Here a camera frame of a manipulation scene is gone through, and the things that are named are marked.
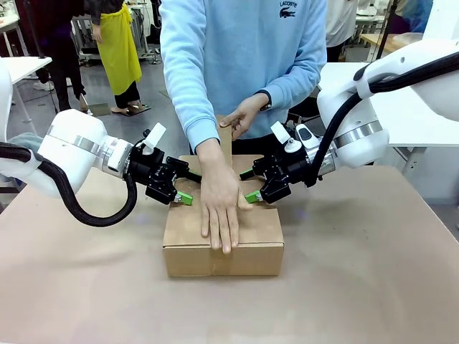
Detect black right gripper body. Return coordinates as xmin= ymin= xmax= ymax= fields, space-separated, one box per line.
xmin=252 ymin=149 xmax=313 ymax=205

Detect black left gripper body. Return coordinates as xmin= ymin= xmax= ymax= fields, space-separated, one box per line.
xmin=128 ymin=146 xmax=181 ymax=206

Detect brown cardboard box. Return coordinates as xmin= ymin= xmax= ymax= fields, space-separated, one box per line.
xmin=161 ymin=153 xmax=285 ymax=278

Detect person's left forearm blue sleeve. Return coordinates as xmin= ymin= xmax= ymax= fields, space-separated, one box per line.
xmin=253 ymin=49 xmax=323 ymax=109

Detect person's right forearm blue sleeve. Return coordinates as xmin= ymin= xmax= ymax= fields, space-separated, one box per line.
xmin=174 ymin=67 xmax=222 ymax=156

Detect person's right hand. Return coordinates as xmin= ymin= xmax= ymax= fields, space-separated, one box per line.
xmin=196 ymin=138 xmax=254 ymax=255

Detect person's left hand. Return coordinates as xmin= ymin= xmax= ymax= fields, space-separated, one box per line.
xmin=219 ymin=95 xmax=270 ymax=141

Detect person's black trousers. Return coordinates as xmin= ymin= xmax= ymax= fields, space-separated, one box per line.
xmin=189 ymin=133 xmax=286 ymax=159

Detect light blue sweater torso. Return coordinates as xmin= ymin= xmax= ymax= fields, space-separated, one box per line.
xmin=159 ymin=0 xmax=328 ymax=140

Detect mannequin with yellow apron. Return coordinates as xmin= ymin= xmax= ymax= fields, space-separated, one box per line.
xmin=90 ymin=0 xmax=151 ymax=116

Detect light blue towel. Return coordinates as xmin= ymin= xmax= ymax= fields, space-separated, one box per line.
xmin=6 ymin=131 xmax=50 ymax=156

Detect bystander in dark trousers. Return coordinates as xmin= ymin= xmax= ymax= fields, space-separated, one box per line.
xmin=31 ymin=0 xmax=90 ymax=113

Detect bystander in white shirt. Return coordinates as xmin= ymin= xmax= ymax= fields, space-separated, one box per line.
xmin=323 ymin=0 xmax=359 ymax=65

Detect wooden work table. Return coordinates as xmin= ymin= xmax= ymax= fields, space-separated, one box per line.
xmin=358 ymin=32 xmax=425 ymax=60

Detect small white table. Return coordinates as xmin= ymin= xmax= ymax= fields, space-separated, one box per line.
xmin=0 ymin=55 xmax=54 ymax=86

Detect black vertical pole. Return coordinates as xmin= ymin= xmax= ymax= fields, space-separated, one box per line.
xmin=372 ymin=0 xmax=399 ymax=59

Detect clear plastic bag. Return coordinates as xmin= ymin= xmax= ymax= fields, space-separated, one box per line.
xmin=392 ymin=31 xmax=427 ymax=49

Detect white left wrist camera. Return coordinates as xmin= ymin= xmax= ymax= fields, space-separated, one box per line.
xmin=141 ymin=123 xmax=168 ymax=156

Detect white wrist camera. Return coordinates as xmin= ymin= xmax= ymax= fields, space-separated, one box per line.
xmin=141 ymin=123 xmax=168 ymax=156
xmin=270 ymin=120 xmax=290 ymax=143

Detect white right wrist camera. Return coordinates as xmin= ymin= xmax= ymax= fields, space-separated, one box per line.
xmin=270 ymin=120 xmax=290 ymax=143

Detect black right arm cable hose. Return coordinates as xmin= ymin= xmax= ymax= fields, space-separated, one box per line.
xmin=303 ymin=51 xmax=459 ymax=188

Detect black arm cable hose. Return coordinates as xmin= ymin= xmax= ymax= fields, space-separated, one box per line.
xmin=0 ymin=140 xmax=140 ymax=228
xmin=303 ymin=51 xmax=459 ymax=188

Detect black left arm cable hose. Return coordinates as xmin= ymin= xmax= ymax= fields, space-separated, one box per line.
xmin=0 ymin=140 xmax=140 ymax=228

